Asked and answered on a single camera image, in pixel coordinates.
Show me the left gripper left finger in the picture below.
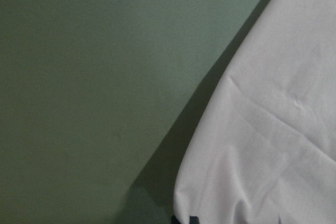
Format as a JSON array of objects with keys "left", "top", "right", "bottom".
[{"left": 171, "top": 216, "right": 179, "bottom": 224}]

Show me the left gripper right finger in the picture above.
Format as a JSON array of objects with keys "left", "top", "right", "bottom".
[{"left": 189, "top": 216, "right": 200, "bottom": 224}]

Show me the pink Snoopy t-shirt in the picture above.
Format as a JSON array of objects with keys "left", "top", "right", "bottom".
[{"left": 174, "top": 0, "right": 335, "bottom": 223}]

